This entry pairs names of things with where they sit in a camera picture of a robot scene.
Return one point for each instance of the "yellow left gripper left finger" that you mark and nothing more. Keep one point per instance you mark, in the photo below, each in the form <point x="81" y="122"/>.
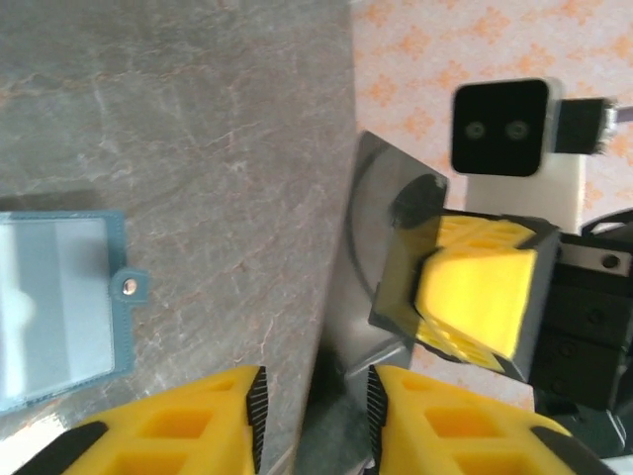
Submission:
<point x="163" y="435"/>

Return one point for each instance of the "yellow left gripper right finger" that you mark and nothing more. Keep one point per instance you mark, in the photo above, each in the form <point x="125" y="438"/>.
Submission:
<point x="455" y="435"/>

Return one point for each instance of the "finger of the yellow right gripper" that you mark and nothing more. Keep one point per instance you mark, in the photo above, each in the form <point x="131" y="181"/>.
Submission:
<point x="475" y="297"/>
<point x="494" y="230"/>

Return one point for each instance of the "dark translucent card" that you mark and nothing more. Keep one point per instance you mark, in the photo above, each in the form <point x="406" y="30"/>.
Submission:
<point x="381" y="173"/>

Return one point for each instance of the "teal card holder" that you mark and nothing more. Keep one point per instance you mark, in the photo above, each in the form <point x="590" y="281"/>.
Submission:
<point x="59" y="297"/>

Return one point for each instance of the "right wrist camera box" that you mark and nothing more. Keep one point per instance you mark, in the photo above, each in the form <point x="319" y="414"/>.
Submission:
<point x="499" y="128"/>

